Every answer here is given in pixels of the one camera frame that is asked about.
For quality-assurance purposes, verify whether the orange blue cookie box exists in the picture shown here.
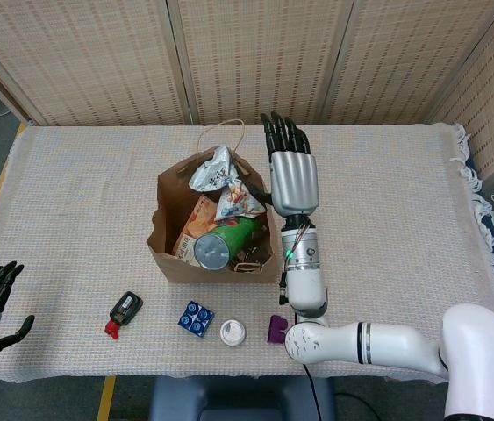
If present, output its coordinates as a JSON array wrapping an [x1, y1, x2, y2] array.
[[172, 195, 219, 264]]

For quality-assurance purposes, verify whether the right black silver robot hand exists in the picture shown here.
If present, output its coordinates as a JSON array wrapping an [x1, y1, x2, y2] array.
[[246, 111, 320, 217]]

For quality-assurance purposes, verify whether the silver snack bag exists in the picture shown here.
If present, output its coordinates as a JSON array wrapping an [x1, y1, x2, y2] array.
[[190, 146, 268, 223]]

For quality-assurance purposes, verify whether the brown paper bag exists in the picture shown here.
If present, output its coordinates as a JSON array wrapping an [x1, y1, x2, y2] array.
[[146, 118, 279, 285]]

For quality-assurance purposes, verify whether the clear round plastic container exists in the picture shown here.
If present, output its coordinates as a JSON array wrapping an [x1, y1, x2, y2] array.
[[218, 318, 247, 348]]

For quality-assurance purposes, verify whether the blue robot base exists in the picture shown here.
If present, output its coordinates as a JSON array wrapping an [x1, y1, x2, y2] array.
[[148, 375, 335, 421]]

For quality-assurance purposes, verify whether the white woven tablecloth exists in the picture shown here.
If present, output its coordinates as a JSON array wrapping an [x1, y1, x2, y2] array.
[[0, 121, 494, 386]]

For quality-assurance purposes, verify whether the green chip can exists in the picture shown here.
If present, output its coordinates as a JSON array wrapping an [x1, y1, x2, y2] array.
[[193, 216, 266, 271]]

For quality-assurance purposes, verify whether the dark blue under cloth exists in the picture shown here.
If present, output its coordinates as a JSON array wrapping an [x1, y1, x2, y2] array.
[[463, 157, 494, 264]]

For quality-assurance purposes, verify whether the bamboo folding screen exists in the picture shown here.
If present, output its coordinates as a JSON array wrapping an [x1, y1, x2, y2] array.
[[0, 0, 494, 181]]

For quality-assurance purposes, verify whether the purple building block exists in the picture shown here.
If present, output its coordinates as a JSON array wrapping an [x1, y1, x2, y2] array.
[[266, 314, 290, 345]]

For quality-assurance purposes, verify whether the black ink bottle red cap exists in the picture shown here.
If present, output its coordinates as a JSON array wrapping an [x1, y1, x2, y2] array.
[[104, 290, 144, 339]]

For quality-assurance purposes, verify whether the blue building block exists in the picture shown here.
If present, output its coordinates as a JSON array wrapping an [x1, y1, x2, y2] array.
[[177, 300, 216, 338]]

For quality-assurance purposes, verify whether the black floor cable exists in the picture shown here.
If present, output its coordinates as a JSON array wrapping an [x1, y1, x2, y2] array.
[[334, 391, 375, 417]]

